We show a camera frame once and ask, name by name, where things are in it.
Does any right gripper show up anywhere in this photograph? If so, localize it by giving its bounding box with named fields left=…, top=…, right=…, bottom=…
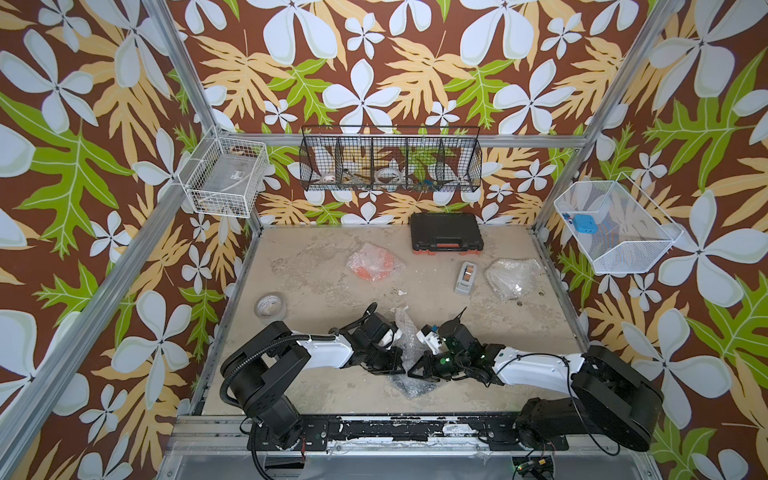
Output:
left=403, top=349, right=468, bottom=382

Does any black dinner plate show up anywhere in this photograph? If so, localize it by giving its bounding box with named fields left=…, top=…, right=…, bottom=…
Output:
left=390, top=374, right=440, bottom=399

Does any orange plastic plate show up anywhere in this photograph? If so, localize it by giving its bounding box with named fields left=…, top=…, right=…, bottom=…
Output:
left=350, top=252, right=398, bottom=281

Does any clear bubble wrap sheet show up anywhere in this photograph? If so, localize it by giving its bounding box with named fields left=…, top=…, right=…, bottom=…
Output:
left=347, top=243, right=405, bottom=282

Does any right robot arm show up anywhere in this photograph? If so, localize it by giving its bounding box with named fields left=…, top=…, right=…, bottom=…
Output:
left=407, top=318, right=664, bottom=452

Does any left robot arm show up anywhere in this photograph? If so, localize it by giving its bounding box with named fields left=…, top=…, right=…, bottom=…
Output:
left=219, top=303, right=405, bottom=449

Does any grey tape dispenser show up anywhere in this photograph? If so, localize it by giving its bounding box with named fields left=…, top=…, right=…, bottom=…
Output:
left=454, top=262, right=477, bottom=295

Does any clear tape roll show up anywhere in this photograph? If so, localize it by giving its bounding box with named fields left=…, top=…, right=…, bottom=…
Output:
left=254, top=292, right=287, bottom=325

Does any black tool case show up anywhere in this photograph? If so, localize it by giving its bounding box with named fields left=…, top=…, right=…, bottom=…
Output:
left=409, top=213, right=484, bottom=254

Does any blue small object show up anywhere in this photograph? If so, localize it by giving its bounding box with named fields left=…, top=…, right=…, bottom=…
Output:
left=571, top=214, right=598, bottom=235

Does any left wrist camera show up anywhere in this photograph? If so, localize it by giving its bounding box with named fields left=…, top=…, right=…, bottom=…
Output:
left=378, top=327, right=402, bottom=350

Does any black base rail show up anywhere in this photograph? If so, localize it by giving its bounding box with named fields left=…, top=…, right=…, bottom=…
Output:
left=245, top=413, right=569, bottom=453

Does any black wire basket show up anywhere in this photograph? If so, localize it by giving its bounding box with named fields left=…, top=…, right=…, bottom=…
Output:
left=297, top=125, right=483, bottom=193

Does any white wire basket right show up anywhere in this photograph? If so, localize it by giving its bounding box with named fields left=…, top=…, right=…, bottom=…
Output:
left=554, top=174, right=684, bottom=276

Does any white wire basket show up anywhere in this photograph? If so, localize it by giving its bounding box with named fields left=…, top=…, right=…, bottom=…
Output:
left=179, top=128, right=271, bottom=219
left=554, top=174, right=684, bottom=276

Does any white wire basket left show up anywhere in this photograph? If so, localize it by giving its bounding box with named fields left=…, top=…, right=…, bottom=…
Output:
left=179, top=128, right=271, bottom=219

